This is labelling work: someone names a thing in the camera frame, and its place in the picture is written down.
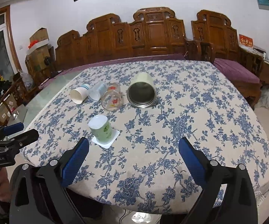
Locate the white paper cup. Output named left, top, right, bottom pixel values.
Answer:
left=69, top=84, right=90, bottom=104

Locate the blue floral tablecloth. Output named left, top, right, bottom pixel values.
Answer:
left=20, top=59, right=269, bottom=215

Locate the white square coaster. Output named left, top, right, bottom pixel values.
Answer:
left=92, top=129, right=121, bottom=149

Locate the small cardboard box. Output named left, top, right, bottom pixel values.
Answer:
left=29, top=28, right=50, bottom=44

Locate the carved wooden sofa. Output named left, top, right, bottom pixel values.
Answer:
left=54, top=7, right=189, bottom=72

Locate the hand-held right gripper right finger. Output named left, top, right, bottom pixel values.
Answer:
left=178, top=137, right=258, bottom=224

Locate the carved wooden armchair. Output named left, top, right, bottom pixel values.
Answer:
left=190, top=10, right=263, bottom=111

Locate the red flower print glass cup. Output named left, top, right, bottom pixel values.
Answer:
left=101, top=82, right=122, bottom=111

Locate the green printed white cup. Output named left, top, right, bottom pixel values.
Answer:
left=88, top=115, right=113, bottom=144

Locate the clear plastic cup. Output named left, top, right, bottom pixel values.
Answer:
left=88, top=82, right=108, bottom=102

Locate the open cardboard box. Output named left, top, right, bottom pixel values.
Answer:
left=0, top=93, right=28, bottom=125

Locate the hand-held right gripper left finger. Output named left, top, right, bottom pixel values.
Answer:
left=9, top=137, right=90, bottom=224

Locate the cream metal cup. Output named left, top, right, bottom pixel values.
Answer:
left=126, top=72, right=157, bottom=109

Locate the red greeting card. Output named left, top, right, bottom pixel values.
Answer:
left=238, top=34, right=254, bottom=50

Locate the clear plastic bag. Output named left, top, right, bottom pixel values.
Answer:
left=255, top=83, right=269, bottom=110

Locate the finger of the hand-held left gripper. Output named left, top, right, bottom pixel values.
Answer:
left=5, top=128, right=39, bottom=149
left=0, top=122, right=24, bottom=143

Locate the square purple seat cushion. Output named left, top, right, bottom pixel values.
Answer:
left=213, top=59, right=261, bottom=84

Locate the wooden chair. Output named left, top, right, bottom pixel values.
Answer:
left=0, top=73, right=37, bottom=113

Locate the wooden cabinet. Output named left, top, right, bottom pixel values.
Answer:
left=239, top=47, right=269, bottom=92

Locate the large cardboard box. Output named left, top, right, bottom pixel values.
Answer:
left=25, top=42, right=55, bottom=81

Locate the long purple seat cushion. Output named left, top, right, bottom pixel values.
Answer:
left=62, top=53, right=186, bottom=73

